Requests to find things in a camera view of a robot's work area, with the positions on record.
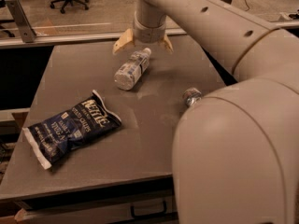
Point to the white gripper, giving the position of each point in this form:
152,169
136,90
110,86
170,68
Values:
149,34

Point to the blue Kettle chips bag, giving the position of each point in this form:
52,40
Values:
82,124

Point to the left metal barrier bracket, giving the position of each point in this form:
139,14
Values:
28,35

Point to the clear plastic water bottle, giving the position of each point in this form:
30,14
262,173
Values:
131,71

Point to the clear glass barrier panel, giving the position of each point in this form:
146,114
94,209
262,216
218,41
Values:
104,16

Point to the grey drawer with black handle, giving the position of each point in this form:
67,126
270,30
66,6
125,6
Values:
142,208

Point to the crushed silver blue can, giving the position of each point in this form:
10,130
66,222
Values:
191,96

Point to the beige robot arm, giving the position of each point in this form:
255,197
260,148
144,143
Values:
235,151

